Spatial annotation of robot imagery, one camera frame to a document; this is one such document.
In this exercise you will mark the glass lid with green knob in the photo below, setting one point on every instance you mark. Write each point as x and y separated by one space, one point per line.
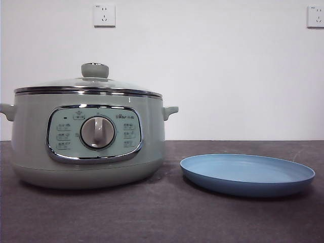
95 71

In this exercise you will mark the blue round plate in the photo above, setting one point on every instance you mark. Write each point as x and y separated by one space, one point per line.
243 174

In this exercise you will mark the pale green electric steamer pot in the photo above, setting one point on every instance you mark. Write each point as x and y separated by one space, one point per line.
30 131

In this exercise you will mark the white wall socket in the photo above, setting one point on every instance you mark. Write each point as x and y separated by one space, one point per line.
316 16
104 15

